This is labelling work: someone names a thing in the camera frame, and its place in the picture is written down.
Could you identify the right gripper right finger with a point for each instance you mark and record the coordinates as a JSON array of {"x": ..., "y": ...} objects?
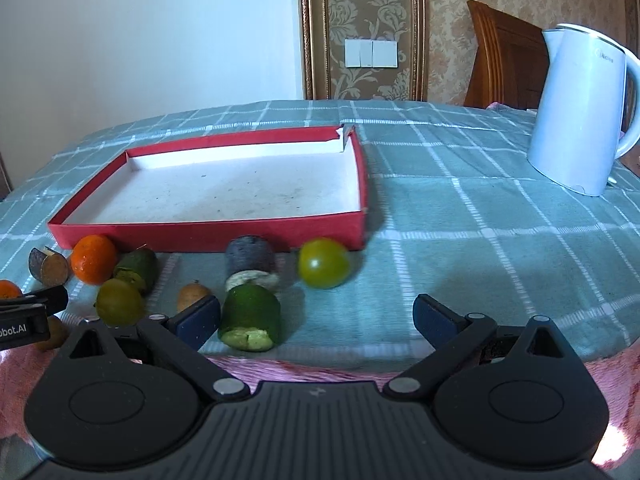
[{"x": 514, "y": 396}]

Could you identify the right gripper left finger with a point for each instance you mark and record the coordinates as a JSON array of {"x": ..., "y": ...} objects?
[{"x": 121, "y": 398}]

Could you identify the orange mandarin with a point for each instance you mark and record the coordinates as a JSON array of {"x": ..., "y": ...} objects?
[
  {"x": 8, "y": 290},
  {"x": 93, "y": 259}
]

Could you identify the brown longan fruit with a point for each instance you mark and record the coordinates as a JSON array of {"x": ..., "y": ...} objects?
[
  {"x": 190, "y": 294},
  {"x": 58, "y": 335}
]

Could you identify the brown sugarcane piece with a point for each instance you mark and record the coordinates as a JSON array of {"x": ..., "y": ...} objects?
[{"x": 48, "y": 267}]

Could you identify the green cucumber piece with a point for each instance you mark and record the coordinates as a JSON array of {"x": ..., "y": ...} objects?
[{"x": 250, "y": 319}]

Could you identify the dark purple yam piece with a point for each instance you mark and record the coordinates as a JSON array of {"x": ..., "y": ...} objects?
[{"x": 250, "y": 259}]

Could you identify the green tomato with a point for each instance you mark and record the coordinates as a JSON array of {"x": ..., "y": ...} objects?
[
  {"x": 323, "y": 263},
  {"x": 119, "y": 304}
]

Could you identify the pink towel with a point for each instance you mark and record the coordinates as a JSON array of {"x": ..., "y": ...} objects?
[{"x": 616, "y": 376}]

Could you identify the dark green cucumber end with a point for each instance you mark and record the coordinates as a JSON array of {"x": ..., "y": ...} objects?
[{"x": 140, "y": 269}]

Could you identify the green plaid bed sheet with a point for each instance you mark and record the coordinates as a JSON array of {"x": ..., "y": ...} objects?
[{"x": 455, "y": 211}]

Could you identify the red shallow cardboard box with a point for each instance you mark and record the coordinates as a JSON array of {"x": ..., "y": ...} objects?
[{"x": 286, "y": 185}]

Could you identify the white electric kettle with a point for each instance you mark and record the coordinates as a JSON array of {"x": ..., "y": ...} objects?
[{"x": 579, "y": 133}]

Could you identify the wooden headboard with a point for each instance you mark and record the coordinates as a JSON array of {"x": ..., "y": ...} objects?
[{"x": 511, "y": 61}]

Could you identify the gold framed wallpaper panel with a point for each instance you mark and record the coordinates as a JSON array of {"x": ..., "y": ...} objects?
[{"x": 328, "y": 24}]

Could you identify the white wall switch panel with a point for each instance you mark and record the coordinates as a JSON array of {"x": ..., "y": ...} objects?
[{"x": 370, "y": 53}]

